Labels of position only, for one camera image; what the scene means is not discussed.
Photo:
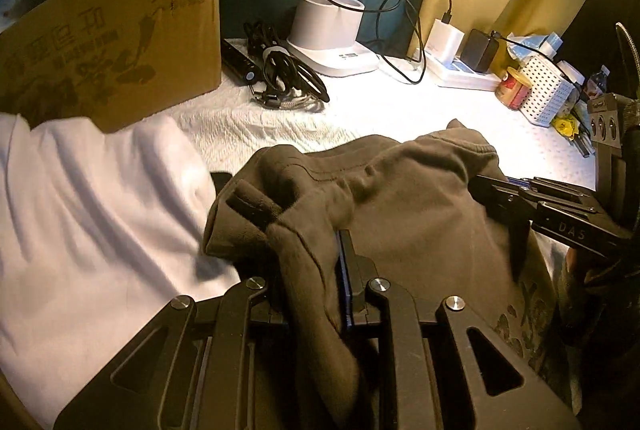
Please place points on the yellow snack bag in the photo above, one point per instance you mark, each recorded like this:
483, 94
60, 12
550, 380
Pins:
565, 126

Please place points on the person's right hand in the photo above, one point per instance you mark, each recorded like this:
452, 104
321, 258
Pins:
600, 290

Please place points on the white charger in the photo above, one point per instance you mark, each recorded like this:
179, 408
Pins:
445, 40

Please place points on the white power strip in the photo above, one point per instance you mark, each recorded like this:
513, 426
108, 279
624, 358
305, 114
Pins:
465, 78

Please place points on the brown t-shirt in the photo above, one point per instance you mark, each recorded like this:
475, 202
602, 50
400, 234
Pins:
415, 190

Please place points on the blue tissue packet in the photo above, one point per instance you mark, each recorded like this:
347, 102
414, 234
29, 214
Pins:
542, 45

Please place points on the black charger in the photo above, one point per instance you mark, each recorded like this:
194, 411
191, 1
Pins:
477, 50

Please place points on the white perforated basket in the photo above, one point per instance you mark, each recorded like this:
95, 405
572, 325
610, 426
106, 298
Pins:
545, 93

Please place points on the black slim remote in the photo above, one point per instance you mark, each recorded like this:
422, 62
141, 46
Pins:
240, 60

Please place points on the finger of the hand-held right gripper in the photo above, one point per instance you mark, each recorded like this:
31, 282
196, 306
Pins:
500, 202
565, 196

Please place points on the cardboard box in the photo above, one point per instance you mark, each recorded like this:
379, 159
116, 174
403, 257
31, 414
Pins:
100, 35

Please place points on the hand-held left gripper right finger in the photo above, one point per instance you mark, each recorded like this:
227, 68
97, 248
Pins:
345, 280

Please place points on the white garment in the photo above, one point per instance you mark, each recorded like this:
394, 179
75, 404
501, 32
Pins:
100, 220

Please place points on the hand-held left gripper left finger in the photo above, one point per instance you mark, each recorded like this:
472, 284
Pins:
260, 305

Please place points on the clear water bottle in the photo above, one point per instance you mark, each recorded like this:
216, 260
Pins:
597, 83

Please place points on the red candle jar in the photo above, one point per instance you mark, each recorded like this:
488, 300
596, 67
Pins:
512, 90

